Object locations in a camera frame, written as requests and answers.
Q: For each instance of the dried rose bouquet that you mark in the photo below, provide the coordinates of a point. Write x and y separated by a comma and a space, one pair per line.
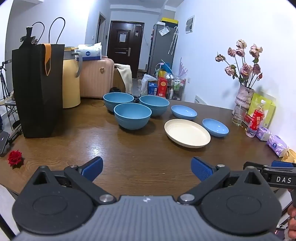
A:
246, 69

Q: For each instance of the dark brown door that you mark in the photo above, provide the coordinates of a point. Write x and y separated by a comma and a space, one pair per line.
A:
120, 58

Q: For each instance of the purple feather decoration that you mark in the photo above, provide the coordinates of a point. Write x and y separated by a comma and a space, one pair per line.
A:
182, 69

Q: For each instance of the blue box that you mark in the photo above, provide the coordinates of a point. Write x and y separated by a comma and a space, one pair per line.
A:
152, 89

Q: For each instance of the white paper notice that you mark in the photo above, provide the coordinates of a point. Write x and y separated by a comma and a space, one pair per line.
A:
122, 37

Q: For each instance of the purple tissue pack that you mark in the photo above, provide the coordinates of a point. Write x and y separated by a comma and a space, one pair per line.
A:
277, 144
263, 134

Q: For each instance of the clear drinking glass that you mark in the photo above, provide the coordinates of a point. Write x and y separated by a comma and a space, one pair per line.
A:
239, 117

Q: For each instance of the white plastic bag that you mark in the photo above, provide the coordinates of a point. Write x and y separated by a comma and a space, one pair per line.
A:
145, 83

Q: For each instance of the grey refrigerator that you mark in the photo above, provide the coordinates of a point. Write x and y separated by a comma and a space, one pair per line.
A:
159, 51

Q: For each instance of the white folded umbrella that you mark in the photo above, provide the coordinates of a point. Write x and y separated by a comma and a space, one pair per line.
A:
173, 44

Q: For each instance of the black clamp mount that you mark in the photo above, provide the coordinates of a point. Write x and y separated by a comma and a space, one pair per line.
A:
29, 37

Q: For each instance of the beige jacket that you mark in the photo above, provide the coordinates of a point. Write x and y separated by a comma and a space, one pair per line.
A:
124, 76

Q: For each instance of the small red carton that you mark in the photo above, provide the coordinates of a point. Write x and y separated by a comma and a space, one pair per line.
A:
247, 119

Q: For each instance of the pink suitcase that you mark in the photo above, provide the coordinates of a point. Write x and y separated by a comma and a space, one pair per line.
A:
94, 78

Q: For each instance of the cream plate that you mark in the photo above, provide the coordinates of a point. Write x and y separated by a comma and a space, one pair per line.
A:
185, 132

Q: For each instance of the white blue tissue pack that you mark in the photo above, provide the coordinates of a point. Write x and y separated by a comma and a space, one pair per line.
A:
89, 52

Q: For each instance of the thin rubber band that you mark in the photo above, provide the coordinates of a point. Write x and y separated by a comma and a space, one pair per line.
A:
93, 103

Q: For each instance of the yellow bear mug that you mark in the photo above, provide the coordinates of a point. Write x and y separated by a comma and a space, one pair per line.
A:
290, 156

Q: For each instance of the person's right hand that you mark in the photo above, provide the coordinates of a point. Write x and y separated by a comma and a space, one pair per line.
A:
292, 222

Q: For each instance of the yellow black box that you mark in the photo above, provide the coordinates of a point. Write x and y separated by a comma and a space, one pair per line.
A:
170, 22

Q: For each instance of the black paper bag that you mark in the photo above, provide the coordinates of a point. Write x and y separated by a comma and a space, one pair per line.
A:
34, 92

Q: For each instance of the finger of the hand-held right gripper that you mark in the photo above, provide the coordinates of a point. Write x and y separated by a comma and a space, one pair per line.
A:
261, 167
283, 163

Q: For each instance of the yellow insulated jug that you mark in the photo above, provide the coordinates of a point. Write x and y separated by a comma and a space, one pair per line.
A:
70, 88

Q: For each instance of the red box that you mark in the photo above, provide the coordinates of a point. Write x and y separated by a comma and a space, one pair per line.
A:
162, 88

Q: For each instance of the wall picture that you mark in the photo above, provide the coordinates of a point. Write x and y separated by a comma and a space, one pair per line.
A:
190, 24

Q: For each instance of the black tripod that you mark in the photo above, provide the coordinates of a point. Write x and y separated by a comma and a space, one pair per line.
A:
2, 81

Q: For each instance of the red label water bottle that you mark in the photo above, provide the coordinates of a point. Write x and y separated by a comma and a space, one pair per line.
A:
256, 120

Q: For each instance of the blue shallow plate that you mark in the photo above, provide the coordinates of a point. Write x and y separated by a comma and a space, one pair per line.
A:
215, 127
183, 112

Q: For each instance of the black flat device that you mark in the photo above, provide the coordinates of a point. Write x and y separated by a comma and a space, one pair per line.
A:
3, 143

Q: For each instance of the green paper bag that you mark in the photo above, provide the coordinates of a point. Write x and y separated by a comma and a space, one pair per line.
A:
266, 109

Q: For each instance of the wooden chair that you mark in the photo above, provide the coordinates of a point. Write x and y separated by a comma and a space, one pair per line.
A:
116, 81

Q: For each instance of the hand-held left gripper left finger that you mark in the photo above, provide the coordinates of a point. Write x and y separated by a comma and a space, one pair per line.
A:
92, 168

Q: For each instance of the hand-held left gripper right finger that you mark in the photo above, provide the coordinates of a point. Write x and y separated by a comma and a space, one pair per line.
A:
201, 169

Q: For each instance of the red rose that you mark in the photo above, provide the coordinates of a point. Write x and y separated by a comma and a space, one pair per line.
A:
15, 158

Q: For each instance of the blue bowl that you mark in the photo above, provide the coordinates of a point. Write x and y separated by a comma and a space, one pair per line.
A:
116, 98
157, 109
133, 120

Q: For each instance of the small folding table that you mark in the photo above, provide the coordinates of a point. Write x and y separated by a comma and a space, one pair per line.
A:
9, 101

